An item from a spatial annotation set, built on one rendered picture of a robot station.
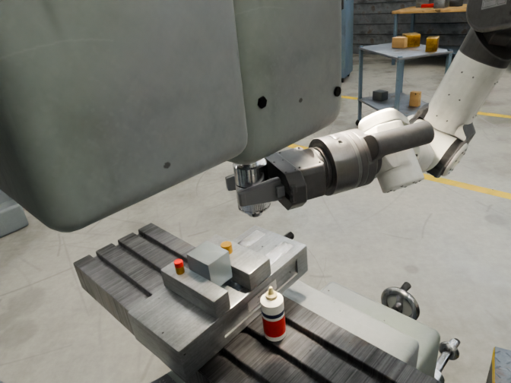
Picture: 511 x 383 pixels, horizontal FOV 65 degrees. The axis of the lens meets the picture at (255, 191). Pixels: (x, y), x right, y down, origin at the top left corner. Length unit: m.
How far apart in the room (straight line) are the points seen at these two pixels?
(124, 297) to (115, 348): 1.25
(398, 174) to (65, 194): 0.47
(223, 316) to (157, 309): 0.12
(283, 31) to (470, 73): 0.50
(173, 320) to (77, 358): 1.50
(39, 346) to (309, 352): 1.80
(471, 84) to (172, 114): 0.65
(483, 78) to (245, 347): 0.64
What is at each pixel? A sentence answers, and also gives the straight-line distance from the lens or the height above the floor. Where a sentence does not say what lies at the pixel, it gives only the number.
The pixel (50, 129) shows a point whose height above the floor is 1.42.
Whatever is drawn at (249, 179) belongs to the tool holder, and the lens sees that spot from 0.54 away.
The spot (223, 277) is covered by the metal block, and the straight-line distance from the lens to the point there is 0.76.
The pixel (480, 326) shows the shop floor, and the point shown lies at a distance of 2.20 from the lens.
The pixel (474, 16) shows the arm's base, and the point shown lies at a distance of 0.85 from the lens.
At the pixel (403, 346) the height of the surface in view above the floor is 0.83.
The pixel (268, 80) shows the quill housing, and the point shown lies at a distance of 0.41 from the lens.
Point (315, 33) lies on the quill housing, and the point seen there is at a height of 1.43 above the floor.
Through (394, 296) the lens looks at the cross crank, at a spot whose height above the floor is 0.64.
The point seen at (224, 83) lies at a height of 1.41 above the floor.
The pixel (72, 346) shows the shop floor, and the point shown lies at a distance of 2.29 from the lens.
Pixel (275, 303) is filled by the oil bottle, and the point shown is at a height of 1.00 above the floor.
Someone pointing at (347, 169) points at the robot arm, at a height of 1.24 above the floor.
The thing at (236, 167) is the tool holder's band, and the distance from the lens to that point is 0.54.
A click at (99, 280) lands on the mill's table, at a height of 0.91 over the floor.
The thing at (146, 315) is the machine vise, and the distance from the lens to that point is 0.77.
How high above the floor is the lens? 1.48
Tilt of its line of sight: 27 degrees down
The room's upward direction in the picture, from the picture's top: 6 degrees counter-clockwise
